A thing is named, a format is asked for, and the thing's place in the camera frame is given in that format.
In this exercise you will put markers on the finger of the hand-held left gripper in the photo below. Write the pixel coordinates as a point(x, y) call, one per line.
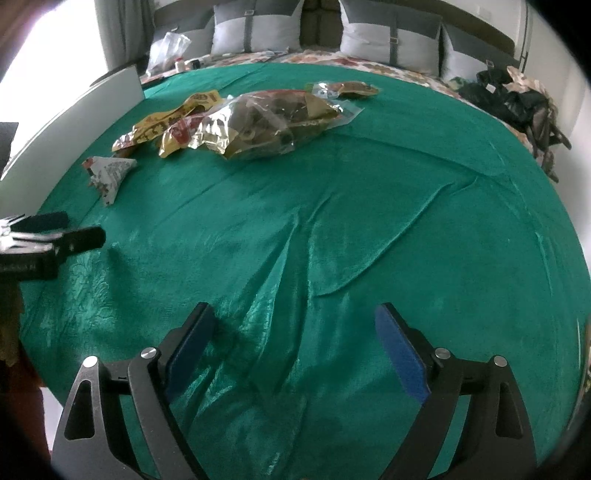
point(83, 240)
point(48, 220)

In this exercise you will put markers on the light curtain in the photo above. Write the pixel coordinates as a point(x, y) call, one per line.
point(122, 32)

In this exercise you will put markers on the dark grey pillow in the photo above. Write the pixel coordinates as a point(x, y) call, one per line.
point(466, 53)
point(194, 23)

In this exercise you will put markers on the large clear bag of snacks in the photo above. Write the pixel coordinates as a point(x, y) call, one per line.
point(272, 122)

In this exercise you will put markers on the small white bottle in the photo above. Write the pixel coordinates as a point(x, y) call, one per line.
point(180, 65)

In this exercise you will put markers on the white board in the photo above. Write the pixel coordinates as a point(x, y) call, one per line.
point(69, 124)

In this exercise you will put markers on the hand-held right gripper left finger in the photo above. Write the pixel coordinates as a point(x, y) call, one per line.
point(194, 350)

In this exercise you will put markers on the brown snack packet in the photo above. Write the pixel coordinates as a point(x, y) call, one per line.
point(351, 88)

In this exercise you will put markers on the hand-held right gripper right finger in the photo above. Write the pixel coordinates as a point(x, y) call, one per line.
point(401, 350)

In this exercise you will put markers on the reddish brown cloth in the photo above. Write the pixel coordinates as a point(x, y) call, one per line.
point(21, 378)

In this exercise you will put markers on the white red triangular snack packet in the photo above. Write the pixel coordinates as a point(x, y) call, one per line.
point(111, 177)

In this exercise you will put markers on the clear plastic bag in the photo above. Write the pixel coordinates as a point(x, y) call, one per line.
point(166, 50)

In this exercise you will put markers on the pile of dark clothes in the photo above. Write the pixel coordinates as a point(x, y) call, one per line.
point(517, 104)

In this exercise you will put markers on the green blanket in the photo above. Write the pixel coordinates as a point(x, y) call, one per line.
point(369, 230)

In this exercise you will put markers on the red and gold snack packet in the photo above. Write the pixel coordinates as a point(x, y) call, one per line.
point(178, 136)

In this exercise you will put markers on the yellow printed snack packet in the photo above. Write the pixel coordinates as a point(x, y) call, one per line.
point(159, 122)

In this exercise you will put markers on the dark upholstered headboard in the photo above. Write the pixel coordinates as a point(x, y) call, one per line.
point(321, 23)

